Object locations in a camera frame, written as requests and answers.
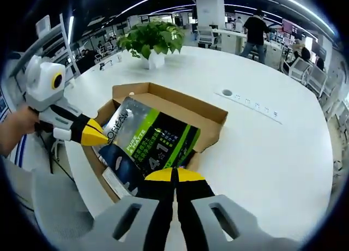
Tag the purple wall screen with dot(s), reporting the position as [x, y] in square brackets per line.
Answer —
[290, 27]

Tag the white storage box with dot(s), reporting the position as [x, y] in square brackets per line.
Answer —
[43, 26]

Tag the white office chair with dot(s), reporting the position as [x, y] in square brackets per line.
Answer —
[317, 79]
[300, 68]
[205, 35]

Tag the black green sachet pack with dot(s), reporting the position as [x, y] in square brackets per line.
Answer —
[152, 131]

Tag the metal storage shelf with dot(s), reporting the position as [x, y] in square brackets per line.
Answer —
[65, 43]

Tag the green potted plant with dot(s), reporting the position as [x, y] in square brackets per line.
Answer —
[152, 38]

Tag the small black desk gadget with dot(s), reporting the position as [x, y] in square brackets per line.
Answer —
[105, 64]

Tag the brown cardboard shoe box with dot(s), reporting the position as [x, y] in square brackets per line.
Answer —
[185, 109]

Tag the white table socket strip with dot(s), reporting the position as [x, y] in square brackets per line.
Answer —
[253, 106]

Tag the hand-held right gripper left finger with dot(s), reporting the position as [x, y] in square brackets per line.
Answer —
[152, 191]

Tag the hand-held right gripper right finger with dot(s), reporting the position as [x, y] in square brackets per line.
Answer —
[191, 191]

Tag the white blue sign board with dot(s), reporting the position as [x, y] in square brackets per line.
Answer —
[19, 152]

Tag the person's left hand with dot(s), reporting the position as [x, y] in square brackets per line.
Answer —
[27, 121]

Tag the long curved ceiling light strip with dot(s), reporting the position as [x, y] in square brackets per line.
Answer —
[300, 4]

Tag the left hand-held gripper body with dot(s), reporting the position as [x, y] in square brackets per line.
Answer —
[41, 84]

